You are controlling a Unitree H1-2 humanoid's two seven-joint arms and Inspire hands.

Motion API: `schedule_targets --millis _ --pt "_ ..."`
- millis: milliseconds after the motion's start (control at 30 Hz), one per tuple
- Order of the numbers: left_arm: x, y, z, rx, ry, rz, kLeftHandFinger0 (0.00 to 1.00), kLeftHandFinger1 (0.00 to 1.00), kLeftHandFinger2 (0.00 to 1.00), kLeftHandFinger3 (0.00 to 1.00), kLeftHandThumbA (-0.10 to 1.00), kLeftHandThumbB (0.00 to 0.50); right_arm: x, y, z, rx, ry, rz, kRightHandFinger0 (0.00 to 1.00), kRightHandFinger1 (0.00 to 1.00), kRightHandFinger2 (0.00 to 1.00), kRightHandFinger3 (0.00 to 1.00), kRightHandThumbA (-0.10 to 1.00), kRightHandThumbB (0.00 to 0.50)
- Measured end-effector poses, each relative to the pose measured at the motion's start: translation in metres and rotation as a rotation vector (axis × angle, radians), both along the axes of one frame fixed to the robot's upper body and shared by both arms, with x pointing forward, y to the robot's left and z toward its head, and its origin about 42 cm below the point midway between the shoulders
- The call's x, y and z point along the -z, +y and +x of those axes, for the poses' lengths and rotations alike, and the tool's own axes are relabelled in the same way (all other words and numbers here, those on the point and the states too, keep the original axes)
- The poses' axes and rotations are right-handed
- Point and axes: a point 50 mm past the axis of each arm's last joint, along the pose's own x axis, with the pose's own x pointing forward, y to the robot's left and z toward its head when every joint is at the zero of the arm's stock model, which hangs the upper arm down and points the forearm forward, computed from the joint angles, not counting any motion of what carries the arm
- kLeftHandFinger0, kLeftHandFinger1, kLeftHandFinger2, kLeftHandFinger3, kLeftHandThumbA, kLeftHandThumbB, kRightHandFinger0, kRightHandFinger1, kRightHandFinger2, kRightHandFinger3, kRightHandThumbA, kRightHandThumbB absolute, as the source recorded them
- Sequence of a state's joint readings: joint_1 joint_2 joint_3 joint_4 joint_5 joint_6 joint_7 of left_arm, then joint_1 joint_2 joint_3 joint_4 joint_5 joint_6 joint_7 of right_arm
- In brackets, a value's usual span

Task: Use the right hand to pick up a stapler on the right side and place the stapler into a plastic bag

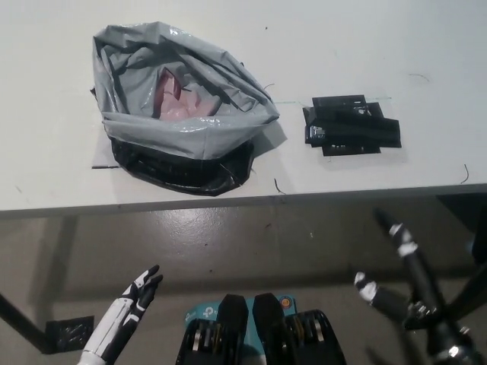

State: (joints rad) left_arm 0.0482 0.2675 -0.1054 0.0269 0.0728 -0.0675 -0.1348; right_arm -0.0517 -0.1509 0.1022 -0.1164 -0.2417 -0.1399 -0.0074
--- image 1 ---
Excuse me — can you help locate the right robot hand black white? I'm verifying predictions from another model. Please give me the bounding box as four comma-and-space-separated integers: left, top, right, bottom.
353, 207, 473, 345

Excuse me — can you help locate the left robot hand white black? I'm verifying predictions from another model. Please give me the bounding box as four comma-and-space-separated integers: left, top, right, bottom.
81, 264, 164, 362

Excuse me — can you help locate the grey and black plastic bag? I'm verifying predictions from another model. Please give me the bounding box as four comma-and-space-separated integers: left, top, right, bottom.
89, 21, 282, 198

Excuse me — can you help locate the black tape patch on floor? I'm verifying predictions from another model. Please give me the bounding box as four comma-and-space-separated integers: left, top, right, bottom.
45, 315, 95, 350

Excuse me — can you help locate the black table leg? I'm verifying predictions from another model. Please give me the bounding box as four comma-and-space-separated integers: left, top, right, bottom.
0, 291, 91, 355
435, 195, 487, 316

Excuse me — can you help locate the pink crumpled plastic sheet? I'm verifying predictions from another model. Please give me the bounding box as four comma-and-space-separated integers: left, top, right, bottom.
153, 68, 224, 122

